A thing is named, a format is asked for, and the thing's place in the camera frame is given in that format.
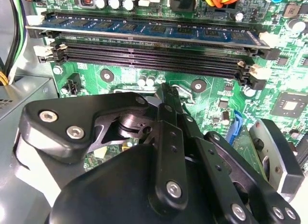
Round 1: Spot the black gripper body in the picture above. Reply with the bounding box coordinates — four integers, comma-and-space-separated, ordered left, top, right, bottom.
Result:
44, 144, 226, 224

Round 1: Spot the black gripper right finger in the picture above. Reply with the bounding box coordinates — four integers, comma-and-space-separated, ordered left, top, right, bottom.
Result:
170, 86, 302, 224

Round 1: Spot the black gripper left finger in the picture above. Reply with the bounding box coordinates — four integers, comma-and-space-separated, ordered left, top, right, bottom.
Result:
13, 83, 189, 214

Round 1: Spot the metal locking lever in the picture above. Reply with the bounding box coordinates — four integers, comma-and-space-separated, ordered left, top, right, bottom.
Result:
171, 83, 195, 105

